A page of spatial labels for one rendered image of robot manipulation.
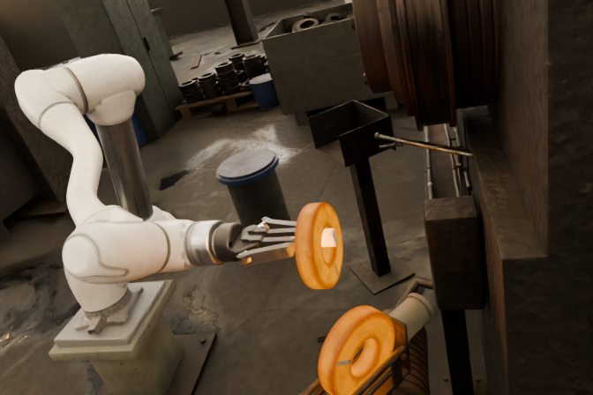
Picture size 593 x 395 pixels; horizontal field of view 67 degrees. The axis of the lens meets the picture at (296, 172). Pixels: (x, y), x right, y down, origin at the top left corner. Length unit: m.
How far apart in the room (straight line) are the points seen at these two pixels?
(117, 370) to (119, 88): 0.98
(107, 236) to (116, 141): 0.64
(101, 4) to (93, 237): 3.66
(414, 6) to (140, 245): 0.61
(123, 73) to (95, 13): 3.09
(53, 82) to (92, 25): 3.19
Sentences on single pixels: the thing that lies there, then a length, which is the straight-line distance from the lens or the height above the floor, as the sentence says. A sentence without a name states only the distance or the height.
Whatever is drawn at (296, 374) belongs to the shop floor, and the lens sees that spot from 1.73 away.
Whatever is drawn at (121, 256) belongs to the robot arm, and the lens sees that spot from 0.81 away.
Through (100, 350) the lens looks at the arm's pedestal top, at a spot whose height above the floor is 0.35.
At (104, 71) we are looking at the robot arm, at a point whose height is 1.14.
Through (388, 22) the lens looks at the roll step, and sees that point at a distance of 0.84.
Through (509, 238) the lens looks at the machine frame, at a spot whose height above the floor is 0.87.
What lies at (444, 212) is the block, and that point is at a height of 0.80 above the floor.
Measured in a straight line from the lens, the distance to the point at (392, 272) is 1.98.
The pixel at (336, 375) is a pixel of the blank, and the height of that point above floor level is 0.73.
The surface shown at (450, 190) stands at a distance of 1.22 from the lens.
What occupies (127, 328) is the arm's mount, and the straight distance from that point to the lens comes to 1.61.
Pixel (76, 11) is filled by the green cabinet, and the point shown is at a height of 1.27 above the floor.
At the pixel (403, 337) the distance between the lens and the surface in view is 0.82.
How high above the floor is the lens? 1.31
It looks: 26 degrees down
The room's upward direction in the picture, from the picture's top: 16 degrees counter-clockwise
